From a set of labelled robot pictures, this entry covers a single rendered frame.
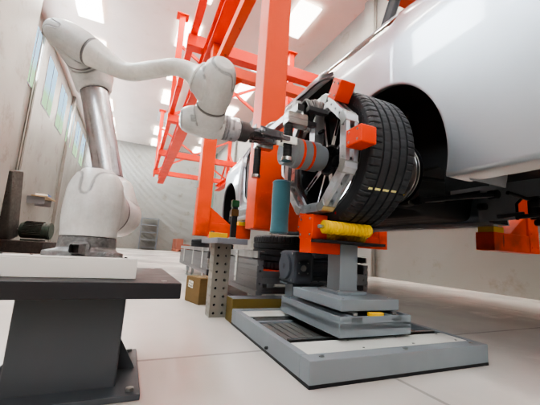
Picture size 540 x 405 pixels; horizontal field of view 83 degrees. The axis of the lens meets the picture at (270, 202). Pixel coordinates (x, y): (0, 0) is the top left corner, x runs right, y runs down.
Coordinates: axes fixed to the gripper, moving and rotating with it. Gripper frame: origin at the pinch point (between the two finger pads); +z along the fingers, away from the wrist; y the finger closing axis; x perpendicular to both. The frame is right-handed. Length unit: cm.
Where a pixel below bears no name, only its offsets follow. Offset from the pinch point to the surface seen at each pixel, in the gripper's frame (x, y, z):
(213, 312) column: -80, -76, -4
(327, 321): -69, -2, 23
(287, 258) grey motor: -47, -46, 26
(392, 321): -68, 6, 49
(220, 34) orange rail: 214, -236, 14
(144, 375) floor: -83, -1, -43
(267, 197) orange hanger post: -12, -61, 19
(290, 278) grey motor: -57, -43, 27
